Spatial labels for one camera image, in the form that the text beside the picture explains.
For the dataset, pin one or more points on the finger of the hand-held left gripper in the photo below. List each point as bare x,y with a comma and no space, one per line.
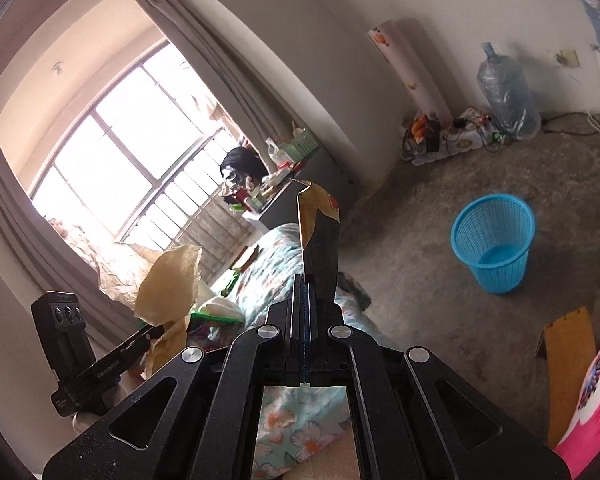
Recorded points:
145,336

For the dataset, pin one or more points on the long window curtain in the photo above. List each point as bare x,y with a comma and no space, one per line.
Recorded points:
215,55
10,230

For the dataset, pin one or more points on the wooden stool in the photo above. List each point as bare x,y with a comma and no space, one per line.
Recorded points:
567,360

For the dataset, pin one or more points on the white quilted cloth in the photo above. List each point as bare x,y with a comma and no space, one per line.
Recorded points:
110,270

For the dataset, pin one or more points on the wall socket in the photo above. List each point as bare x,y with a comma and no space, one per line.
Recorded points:
569,57

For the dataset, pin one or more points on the beige paper bag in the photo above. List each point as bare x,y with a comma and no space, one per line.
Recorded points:
167,280

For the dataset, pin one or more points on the white flat cardboard box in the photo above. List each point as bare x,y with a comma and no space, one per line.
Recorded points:
460,142

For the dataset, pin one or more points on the black bag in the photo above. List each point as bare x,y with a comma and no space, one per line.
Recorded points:
242,162

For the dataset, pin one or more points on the green snack bag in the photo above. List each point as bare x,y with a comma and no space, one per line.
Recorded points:
215,316

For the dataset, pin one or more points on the blue plastic wastebasket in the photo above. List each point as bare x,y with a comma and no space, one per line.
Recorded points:
495,270

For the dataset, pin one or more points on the ceiling lamp socket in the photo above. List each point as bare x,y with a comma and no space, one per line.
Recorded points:
57,68

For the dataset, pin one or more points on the empty clear water jug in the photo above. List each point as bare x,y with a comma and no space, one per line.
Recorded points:
507,95

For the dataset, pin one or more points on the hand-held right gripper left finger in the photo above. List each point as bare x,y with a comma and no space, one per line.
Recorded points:
296,320

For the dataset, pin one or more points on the pink floral blanket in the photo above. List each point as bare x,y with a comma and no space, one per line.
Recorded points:
595,410

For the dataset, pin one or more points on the small green packet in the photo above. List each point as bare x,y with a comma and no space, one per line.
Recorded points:
230,284

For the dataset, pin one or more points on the grey cabinet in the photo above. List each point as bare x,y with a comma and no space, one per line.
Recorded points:
320,175

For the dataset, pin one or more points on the green plastic basket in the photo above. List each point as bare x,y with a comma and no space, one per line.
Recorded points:
300,146

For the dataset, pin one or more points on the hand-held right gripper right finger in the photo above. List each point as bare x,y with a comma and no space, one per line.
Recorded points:
316,342

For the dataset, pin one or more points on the rolled floral mat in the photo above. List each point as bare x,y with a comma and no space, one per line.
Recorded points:
410,65

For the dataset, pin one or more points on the brown and black snack wrapper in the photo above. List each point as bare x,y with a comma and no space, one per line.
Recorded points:
320,250

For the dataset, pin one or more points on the floral turquoise blanket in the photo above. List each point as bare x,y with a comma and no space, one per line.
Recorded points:
275,265

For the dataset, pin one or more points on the barred window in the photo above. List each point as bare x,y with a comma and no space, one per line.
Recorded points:
130,125

